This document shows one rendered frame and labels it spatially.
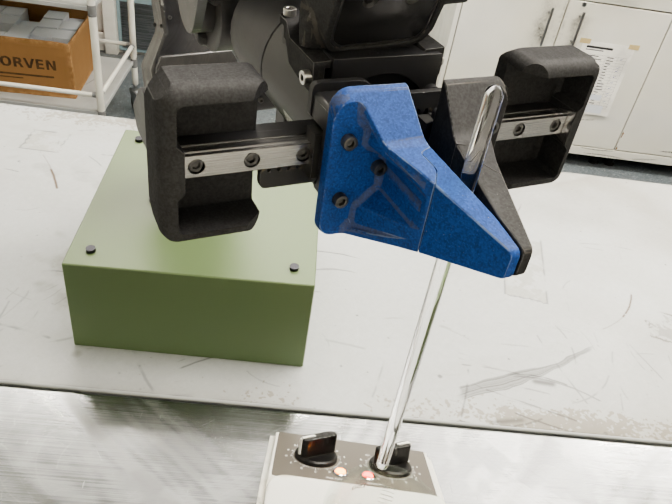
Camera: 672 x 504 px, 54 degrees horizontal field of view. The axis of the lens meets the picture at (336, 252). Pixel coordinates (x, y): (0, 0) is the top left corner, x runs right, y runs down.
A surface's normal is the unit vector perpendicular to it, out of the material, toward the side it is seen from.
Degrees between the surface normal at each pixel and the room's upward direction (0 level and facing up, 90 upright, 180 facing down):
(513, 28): 90
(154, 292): 90
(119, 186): 3
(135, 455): 0
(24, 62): 91
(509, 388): 0
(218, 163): 94
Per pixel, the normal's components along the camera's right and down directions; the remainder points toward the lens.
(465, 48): -0.01, 0.62
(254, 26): -0.76, -0.18
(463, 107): 0.38, -0.14
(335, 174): 0.42, 0.59
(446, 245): -0.75, 0.32
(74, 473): 0.13, -0.78
